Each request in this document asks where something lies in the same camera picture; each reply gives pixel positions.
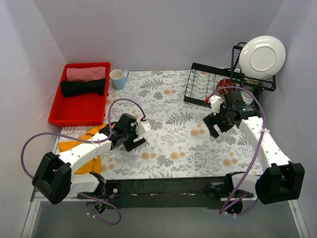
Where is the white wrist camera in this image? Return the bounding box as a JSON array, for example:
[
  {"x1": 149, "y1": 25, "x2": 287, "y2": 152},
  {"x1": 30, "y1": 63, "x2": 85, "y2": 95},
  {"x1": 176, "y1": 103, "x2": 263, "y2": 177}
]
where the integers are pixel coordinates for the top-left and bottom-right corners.
[
  {"x1": 137, "y1": 120, "x2": 151, "y2": 137},
  {"x1": 206, "y1": 95, "x2": 223, "y2": 115}
]

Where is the pink rolled t shirt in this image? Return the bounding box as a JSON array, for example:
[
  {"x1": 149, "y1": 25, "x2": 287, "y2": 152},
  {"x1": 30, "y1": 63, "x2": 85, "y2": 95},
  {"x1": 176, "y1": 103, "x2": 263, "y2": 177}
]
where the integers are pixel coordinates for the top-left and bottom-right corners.
[{"x1": 66, "y1": 66, "x2": 106, "y2": 82}]

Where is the black wire dish rack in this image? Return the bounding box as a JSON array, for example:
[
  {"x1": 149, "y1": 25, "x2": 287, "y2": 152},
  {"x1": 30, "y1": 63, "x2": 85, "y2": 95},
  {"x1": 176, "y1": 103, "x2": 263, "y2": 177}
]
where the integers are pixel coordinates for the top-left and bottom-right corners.
[{"x1": 184, "y1": 42, "x2": 276, "y2": 107}]

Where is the red plastic bin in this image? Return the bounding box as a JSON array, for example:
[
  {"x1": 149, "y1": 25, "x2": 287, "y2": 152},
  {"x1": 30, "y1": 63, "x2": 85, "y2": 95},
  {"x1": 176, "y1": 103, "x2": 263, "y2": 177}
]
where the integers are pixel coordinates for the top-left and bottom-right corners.
[{"x1": 48, "y1": 62, "x2": 111, "y2": 127}]

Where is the white plate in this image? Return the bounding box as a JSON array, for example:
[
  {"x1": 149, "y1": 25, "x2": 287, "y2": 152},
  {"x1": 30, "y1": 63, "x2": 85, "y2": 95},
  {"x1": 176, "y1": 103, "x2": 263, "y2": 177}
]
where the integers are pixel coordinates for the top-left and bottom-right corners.
[{"x1": 239, "y1": 36, "x2": 286, "y2": 79}]

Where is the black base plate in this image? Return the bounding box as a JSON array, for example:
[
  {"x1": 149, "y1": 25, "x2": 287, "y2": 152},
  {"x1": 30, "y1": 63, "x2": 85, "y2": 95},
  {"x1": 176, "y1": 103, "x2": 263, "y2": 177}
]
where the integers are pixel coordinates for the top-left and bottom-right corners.
[{"x1": 102, "y1": 177, "x2": 233, "y2": 209}]

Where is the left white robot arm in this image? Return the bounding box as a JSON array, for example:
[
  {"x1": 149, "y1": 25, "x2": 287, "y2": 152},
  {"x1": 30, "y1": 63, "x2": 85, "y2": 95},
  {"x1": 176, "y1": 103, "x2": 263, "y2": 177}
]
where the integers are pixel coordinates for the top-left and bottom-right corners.
[{"x1": 32, "y1": 113, "x2": 151, "y2": 204}]

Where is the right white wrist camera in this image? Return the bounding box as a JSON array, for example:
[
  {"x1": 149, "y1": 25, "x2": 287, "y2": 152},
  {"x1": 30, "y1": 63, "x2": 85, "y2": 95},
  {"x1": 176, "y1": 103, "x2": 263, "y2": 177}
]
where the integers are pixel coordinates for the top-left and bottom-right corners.
[{"x1": 206, "y1": 95, "x2": 223, "y2": 115}]

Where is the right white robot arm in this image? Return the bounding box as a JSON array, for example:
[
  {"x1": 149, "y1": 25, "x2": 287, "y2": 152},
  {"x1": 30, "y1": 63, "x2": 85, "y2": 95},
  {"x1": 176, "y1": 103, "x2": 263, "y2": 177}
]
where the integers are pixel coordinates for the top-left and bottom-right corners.
[{"x1": 203, "y1": 91, "x2": 305, "y2": 204}]

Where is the white blue floral bowl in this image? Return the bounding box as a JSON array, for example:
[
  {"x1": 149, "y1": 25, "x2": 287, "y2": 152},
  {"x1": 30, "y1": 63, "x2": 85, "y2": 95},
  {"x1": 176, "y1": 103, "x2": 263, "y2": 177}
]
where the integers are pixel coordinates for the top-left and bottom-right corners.
[{"x1": 241, "y1": 90, "x2": 254, "y2": 105}]

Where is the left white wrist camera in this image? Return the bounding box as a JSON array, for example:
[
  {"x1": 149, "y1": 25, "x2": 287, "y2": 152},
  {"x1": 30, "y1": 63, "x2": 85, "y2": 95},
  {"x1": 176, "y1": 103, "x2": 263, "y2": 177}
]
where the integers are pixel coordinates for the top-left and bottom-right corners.
[{"x1": 137, "y1": 120, "x2": 151, "y2": 137}]

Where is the red floral bowl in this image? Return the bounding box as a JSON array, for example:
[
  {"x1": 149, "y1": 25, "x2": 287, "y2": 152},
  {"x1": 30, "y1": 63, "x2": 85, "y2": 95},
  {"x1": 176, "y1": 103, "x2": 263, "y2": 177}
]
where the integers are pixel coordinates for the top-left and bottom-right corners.
[{"x1": 216, "y1": 78, "x2": 236, "y2": 95}]

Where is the floral table mat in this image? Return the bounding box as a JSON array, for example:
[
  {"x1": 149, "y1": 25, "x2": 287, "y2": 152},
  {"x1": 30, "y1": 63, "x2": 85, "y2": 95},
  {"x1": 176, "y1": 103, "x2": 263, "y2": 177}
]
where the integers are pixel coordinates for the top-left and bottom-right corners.
[{"x1": 100, "y1": 70, "x2": 262, "y2": 179}]

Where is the orange t shirt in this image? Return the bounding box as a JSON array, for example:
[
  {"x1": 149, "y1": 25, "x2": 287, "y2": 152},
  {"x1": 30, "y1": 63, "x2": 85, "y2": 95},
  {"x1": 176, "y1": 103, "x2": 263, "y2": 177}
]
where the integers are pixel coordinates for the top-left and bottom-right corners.
[{"x1": 58, "y1": 124, "x2": 110, "y2": 175}]

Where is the aluminium rail frame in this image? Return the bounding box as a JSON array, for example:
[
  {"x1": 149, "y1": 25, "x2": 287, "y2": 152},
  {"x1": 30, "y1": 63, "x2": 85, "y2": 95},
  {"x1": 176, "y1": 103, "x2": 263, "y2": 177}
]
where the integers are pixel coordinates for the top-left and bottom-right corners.
[{"x1": 21, "y1": 191, "x2": 83, "y2": 238}]

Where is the light blue mug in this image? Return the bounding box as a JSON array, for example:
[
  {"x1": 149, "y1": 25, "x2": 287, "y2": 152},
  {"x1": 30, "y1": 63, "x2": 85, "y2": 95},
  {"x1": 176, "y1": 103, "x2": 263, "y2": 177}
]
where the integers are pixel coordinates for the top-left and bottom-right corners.
[{"x1": 109, "y1": 69, "x2": 129, "y2": 90}]

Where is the black rolled t shirt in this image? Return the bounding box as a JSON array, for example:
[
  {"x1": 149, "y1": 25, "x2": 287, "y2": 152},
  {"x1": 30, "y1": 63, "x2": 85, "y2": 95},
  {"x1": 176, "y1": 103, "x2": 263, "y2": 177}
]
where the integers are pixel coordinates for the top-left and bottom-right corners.
[{"x1": 60, "y1": 78, "x2": 106, "y2": 97}]

